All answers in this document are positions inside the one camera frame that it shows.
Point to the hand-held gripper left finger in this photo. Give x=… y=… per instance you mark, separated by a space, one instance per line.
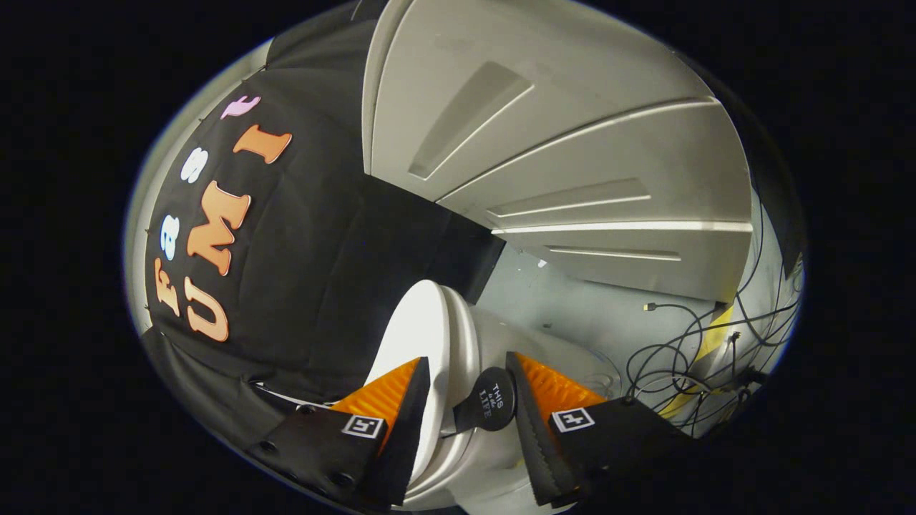
x=411 y=429

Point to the white toilet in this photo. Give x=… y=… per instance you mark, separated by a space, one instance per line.
x=515 y=343

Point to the yellow floor tape strip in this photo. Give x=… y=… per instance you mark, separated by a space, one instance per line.
x=715 y=332

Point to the white toilet lid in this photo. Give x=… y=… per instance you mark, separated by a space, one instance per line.
x=418 y=322

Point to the black round lid tab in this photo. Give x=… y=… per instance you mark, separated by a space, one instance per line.
x=490 y=400

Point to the black backdrop cloth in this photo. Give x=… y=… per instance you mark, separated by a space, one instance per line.
x=308 y=272

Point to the white drawer cabinet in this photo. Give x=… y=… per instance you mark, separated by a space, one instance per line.
x=572 y=157

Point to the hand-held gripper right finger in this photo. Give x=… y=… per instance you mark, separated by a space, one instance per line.
x=533 y=443

